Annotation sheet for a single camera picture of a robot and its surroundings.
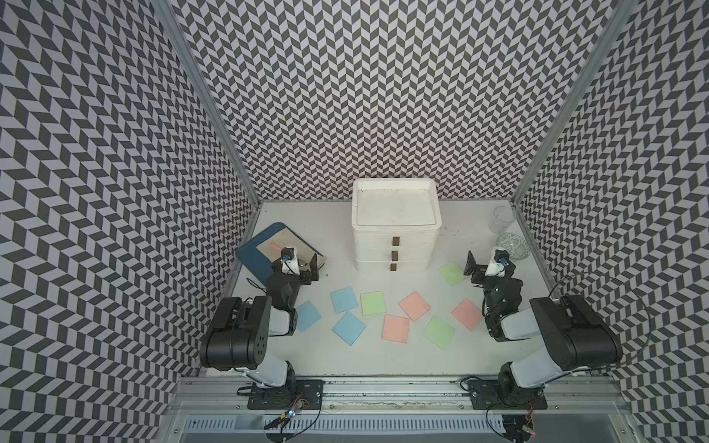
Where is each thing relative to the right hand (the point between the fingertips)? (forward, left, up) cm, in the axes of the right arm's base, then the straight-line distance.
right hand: (483, 255), depth 89 cm
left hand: (+2, +60, 0) cm, 60 cm away
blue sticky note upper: (-10, +46, -10) cm, 48 cm away
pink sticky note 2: (-20, +29, -11) cm, 37 cm away
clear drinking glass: (+20, -14, -5) cm, 25 cm away
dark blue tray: (+8, +79, -9) cm, 79 cm away
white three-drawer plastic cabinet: (+3, +29, +13) cm, 32 cm away
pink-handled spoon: (+12, +74, -10) cm, 76 cm away
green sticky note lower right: (-21, +16, -10) cm, 28 cm away
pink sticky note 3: (-15, +5, -12) cm, 20 cm away
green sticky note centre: (-12, +36, -9) cm, 39 cm away
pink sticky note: (-12, +22, -12) cm, 28 cm away
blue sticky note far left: (-15, +57, -10) cm, 60 cm away
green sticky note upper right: (0, +7, -12) cm, 14 cm away
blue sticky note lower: (-20, +44, -10) cm, 49 cm away
